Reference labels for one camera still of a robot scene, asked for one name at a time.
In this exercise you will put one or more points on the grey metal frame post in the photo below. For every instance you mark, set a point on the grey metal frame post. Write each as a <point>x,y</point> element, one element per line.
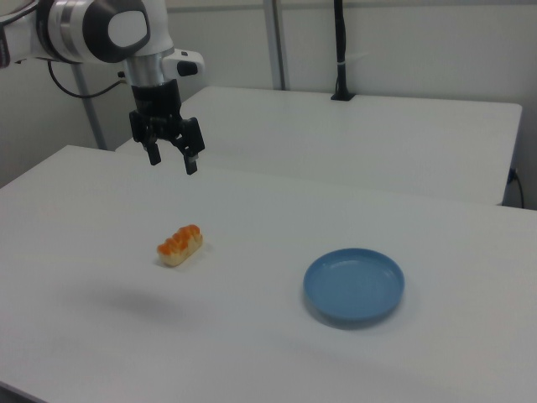
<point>277,42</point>
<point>90,109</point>

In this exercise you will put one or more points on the orange-topped bread loaf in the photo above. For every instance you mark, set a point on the orange-topped bread loaf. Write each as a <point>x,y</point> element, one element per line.
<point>180,245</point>

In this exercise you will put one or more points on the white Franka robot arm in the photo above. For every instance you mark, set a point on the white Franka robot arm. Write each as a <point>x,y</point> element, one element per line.
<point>84,29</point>

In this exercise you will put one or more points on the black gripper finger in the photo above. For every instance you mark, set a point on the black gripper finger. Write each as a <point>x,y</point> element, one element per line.
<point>152,147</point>
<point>191,142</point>

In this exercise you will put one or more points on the blue round plate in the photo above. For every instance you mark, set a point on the blue round plate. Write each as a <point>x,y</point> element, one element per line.
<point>353,286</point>

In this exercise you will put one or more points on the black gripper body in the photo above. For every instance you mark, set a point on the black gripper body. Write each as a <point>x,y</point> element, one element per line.
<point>157,107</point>

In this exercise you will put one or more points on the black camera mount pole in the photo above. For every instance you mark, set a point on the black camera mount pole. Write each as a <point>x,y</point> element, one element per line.
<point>342,46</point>

